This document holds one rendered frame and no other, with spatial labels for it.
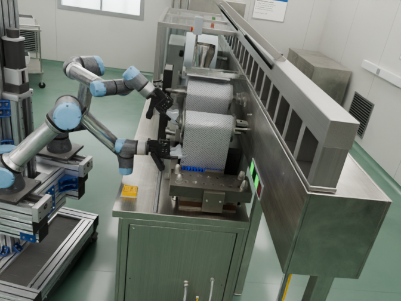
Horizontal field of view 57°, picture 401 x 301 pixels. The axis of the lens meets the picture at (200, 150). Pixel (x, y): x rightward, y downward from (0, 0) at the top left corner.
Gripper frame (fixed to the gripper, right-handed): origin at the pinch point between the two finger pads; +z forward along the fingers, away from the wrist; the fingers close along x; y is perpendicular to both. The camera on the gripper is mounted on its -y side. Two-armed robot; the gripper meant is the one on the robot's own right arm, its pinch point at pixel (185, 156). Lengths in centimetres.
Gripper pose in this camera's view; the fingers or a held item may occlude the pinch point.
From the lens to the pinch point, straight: 188.7
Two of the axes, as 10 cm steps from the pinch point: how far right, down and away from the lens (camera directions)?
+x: -0.4, -4.4, 9.0
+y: 1.3, -8.9, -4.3
